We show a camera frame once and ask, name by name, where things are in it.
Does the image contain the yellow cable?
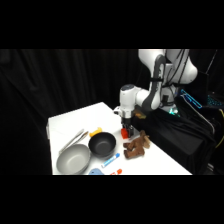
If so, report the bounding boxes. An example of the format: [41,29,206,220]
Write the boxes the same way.
[214,109,224,149]

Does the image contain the blue and orange toy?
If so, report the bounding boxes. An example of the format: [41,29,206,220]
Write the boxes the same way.
[88,167,105,176]

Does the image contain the blue-lit keyboard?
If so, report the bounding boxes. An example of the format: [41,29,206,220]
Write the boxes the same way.
[206,94,224,110]

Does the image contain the metal tongs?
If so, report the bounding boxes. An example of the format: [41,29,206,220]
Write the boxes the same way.
[58,128,89,155]

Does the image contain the blue-lit device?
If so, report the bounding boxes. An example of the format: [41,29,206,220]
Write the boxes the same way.
[180,89,203,109]

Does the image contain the black cloth-covered stand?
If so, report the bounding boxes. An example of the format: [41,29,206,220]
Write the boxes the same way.
[133,105,224,176]

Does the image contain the grey bowl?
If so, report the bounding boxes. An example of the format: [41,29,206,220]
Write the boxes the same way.
[55,143,92,175]

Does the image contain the blue marker pen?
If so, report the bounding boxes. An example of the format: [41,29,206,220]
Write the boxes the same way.
[101,152,121,168]

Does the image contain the red marker pen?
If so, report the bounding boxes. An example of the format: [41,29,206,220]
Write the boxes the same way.
[109,168,123,176]

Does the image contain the brown plush toy animal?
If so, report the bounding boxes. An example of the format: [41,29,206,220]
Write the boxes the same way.
[122,129,151,160]

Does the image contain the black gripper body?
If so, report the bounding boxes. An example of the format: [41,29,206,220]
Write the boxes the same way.
[120,112,135,129]

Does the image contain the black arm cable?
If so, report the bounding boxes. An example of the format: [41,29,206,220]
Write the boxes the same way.
[166,49,190,101]

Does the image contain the red cube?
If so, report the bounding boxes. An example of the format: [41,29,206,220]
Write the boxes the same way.
[120,128,130,140]

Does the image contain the black curtain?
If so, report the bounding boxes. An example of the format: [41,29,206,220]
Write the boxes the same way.
[0,49,224,176]

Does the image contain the black bowl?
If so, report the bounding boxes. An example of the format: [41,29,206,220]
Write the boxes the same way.
[87,131,117,158]

